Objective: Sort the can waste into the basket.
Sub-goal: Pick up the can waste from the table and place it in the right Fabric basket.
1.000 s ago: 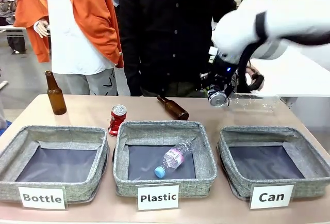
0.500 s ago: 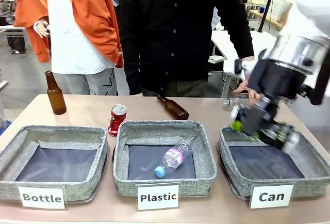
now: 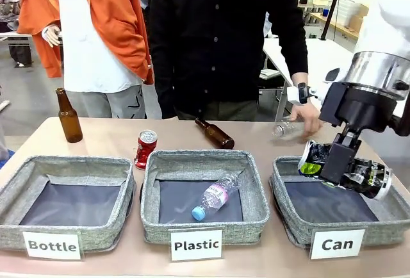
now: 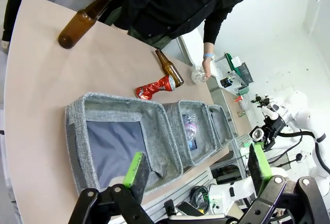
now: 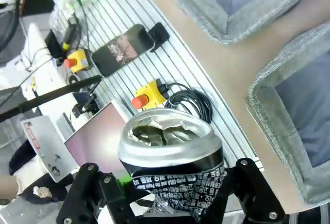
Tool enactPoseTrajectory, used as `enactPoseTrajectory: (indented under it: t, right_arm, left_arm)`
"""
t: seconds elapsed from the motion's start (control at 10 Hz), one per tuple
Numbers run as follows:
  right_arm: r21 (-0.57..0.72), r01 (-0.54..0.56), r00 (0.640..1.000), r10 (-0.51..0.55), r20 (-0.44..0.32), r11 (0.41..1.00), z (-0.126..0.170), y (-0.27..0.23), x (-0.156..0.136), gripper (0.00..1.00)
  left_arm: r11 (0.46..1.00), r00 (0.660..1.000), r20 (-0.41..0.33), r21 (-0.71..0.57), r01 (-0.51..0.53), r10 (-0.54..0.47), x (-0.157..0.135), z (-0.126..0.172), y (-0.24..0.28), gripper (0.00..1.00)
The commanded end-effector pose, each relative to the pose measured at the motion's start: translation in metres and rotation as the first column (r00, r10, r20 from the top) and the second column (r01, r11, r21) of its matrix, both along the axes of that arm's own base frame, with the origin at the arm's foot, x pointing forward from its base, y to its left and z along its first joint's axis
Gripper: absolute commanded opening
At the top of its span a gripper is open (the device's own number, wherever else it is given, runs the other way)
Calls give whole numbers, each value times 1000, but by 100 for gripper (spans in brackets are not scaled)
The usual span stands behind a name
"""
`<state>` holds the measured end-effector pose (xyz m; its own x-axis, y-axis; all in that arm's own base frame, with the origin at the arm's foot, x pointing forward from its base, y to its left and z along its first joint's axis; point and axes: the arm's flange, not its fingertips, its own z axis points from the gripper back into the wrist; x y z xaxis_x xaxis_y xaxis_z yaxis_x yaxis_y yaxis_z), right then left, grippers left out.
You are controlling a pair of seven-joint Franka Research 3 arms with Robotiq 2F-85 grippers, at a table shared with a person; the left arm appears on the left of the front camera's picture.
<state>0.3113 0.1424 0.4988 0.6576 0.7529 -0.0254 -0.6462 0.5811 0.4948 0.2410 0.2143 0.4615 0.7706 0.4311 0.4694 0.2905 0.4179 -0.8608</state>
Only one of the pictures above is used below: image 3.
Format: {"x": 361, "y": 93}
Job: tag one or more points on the crushed black drink can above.
{"x": 365, "y": 175}

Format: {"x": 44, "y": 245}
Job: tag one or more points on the hanging clothes in background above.
{"x": 13, "y": 18}

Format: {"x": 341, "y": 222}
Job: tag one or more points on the grey fabric basket labelled Bottle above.
{"x": 64, "y": 194}

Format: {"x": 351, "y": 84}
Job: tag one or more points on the black tripod pole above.
{"x": 333, "y": 5}

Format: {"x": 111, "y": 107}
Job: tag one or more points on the crushed red soda can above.
{"x": 145, "y": 150}

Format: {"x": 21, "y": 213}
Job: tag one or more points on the person left forearm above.
{"x": 299, "y": 63}

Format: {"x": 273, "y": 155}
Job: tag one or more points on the plastic bottle with blue cap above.
{"x": 214, "y": 196}

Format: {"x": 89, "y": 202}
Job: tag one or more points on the orange jacket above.
{"x": 121, "y": 25}

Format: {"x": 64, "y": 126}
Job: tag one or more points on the clear crushed plastic bottle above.
{"x": 286, "y": 130}

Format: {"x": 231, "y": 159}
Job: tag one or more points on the grey fabric basket labelled Plastic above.
{"x": 201, "y": 169}

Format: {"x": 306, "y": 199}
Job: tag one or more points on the person in black cardigan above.
{"x": 218, "y": 44}

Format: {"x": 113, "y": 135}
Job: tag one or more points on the white background table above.
{"x": 320, "y": 53}

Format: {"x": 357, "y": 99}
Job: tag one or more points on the white Bottle label card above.
{"x": 52, "y": 245}

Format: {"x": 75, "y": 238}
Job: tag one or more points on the background shelf with boxes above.
{"x": 349, "y": 12}

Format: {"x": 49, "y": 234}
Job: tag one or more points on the person in orange jacket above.
{"x": 96, "y": 66}

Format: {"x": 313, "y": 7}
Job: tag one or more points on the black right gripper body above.
{"x": 371, "y": 109}

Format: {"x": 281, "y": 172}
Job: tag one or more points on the grey fabric basket labelled Can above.
{"x": 320, "y": 207}

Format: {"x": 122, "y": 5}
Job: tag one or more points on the person left hand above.
{"x": 309, "y": 119}

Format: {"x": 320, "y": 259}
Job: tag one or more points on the white Plastic label card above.
{"x": 196, "y": 244}

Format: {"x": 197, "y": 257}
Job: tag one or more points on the brown glass bottle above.
{"x": 216, "y": 134}
{"x": 70, "y": 121}

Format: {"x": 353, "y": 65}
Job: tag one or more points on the black wrist device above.
{"x": 302, "y": 93}

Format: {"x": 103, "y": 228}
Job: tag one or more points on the white Can label card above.
{"x": 337, "y": 244}

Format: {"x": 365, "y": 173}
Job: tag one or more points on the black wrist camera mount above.
{"x": 333, "y": 103}

